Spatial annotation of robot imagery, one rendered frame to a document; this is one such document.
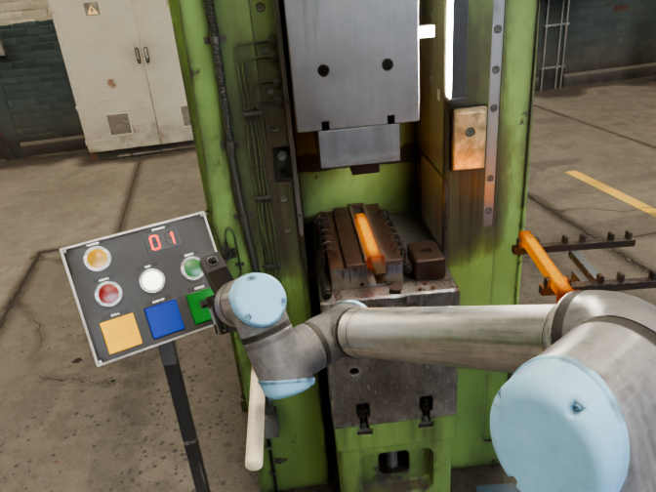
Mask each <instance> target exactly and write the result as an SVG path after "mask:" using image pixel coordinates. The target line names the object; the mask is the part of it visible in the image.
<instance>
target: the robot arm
mask: <svg viewBox="0 0 656 492"><path fill-rule="evenodd" d="M200 267H201V269H202V271H203V273H204V275H205V277H206V279H207V281H208V283H209V285H210V287H211V289H212V291H213V293H214V295H213V296H210V297H207V298H205V299H207V300H204V301H201V302H199V304H200V307H201V308H208V309H209V311H210V313H211V316H212V319H213V322H214V324H213V327H214V330H215V333H216V335H223V334H225V333H228V332H238V334H239V337H240V339H241V341H242V344H243V346H244V348H245V350H246V352H247V355H248V357H249V360H250V362H251V364H252V367H253V369H254V371H255V374H256V376H257V379H258V384H260V385H261V388H262V390H263V392H264V394H265V396H266V397H267V398H269V399H282V398H286V397H290V396H293V395H295V394H298V393H300V392H303V391H305V390H308V389H309V388H311V387H312V386H313V385H314V383H315V377H313V376H312V375H313V374H315V373H317V372H319V371H320V370H322V369H324V368H325V367H327V366H328V365H330V364H332V363H334V362H335V361H337V360H339V359H341V358H343V357H345V356H347V357H355V358H361V357H369V358H378V359H387V360H396V361H406V362H415V363H425V364H433V365H443V366H452V367H462V368H471V369H480V370H490V371H499V372H509V373H514V374H513V375H512V377H511V378H510V379H509V380H508V381H507V382H506V383H505V384H504V385H503V386H502V387H501V388H500V389H499V391H498V393H497V394H496V396H495V398H494V401H493V404H492V407H491V413H490V433H491V438H492V443H493V446H494V449H495V452H496V455H497V457H498V459H499V461H500V464H501V465H502V467H503V469H504V471H505V472H506V474H507V476H513V477H514V478H515V479H516V481H517V485H516V488H517V489H518V490H519V491H520V492H656V307H655V306H654V305H652V304H650V303H648V302H647V301H645V300H643V299H640V298H638V297H635V296H631V295H628V294H624V293H621V292H614V291H606V290H579V291H573V292H569V293H567V294H566V295H564V296H563V297H562V298H561V299H560V300H559V302H558V303H557V304H556V305H514V306H462V307H367V306H366V305H364V304H363V303H361V302H359V301H356V300H348V301H345V302H341V303H338V304H336V305H335V306H333V307H332V308H330V309H328V310H326V311H324V312H322V313H320V314H318V315H317V316H315V317H313V318H311V319H309V320H307V321H305V322H304V323H302V324H300V325H298V326H296V327H294V328H293V327H292V324H291V322H290V320H289V317H288V315H287V312H286V310H285V309H286V294H285V291H284V289H283V287H282V285H281V284H280V283H279V281H278V280H276V279H275V278H274V277H272V276H270V275H268V274H265V273H257V272H253V273H247V274H244V275H242V276H240V277H239V278H237V279H234V278H233V276H232V274H231V273H230V271H229V269H228V267H227V265H226V262H225V260H224V259H223V257H222V255H221V253H220V252H214V253H212V254H209V255H206V256H203V257H201V258H200ZM216 326H217V327H218V330H219V333H218V331H217V328H216ZM223 330H225V331H223Z"/></svg>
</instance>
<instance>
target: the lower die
mask: <svg viewBox="0 0 656 492"><path fill-rule="evenodd" d="M356 205H362V208H363V211H364V213H365V216H366V219H367V222H368V224H369V226H370V229H371V231H372V234H373V237H374V240H375V242H376V245H377V248H378V251H379V253H380V254H384V257H385V269H386V272H387V275H386V279H387V282H388V283H382V284H376V281H375V278H374V275H373V272H372V269H371V268H368V267H367V257H366V256H367V253H366V250H365V247H364V244H363V241H362V238H361V235H360V231H359V228H358V225H357V222H356V219H355V216H354V213H353V211H352V208H351V206H356ZM380 210H381V209H380V206H379V204H378V203H375V204H365V205H364V202H363V203H353V204H348V207H343V208H333V211H331V212H325V213H327V214H328V220H329V223H330V224H329V225H330V227H331V231H332V235H331V236H332V237H333V243H334V245H335V249H334V250H335V251H336V257H334V253H333V251H331V250H328V251H326V252H325V254H326V260H327V266H328V271H329V277H330V283H331V288H332V291H338V290H347V289H356V288H365V287H373V286H382V285H391V283H392V282H402V283H403V267H402V258H401V255H400V253H399V251H398V249H396V250H395V252H394V254H393V253H392V250H393V249H394V248H395V247H397V246H396V244H395V242H393V243H392V244H391V247H390V243H391V242H392V241H393V237H392V235H391V236H390V237H389V240H387V237H388V235H389V234H390V230H389V229H388V230H387V233H384V231H385V229H386V228H387V227H388V225H387V224H384V227H382V223H383V222H385V221H386V220H385V218H382V220H381V221H380V222H379V219H380V217H381V216H383V213H382V212H381V213H380V214H379V216H377V213H378V212H379V211H380ZM360 283H363V284H364V285H363V286H360Z"/></svg>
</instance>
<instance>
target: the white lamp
mask: <svg viewBox="0 0 656 492"><path fill-rule="evenodd" d="M161 284H162V277H161V275H160V274H159V273H158V272H156V271H149V272H147V273H146V274H145V275H144V276H143V286H144V287H145V288H146V289H149V290H155V289H157V288H159V287H160V286H161Z"/></svg>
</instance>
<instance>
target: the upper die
mask: <svg viewBox="0 0 656 492"><path fill-rule="evenodd" d="M321 123H322V131H314V132H313V135H314V140H315V144H316V149H317V153H318V158H319V162H320V166H321V169H324V168H333V167H343V166H352V165H362V164H372V163H382V162H391V161H400V143H399V123H394V122H393V121H392V120H391V119H390V117H389V116H388V124H385V125H375V126H364V127H354V128H345V129H335V130H329V127H328V124H327V121H326V122H321Z"/></svg>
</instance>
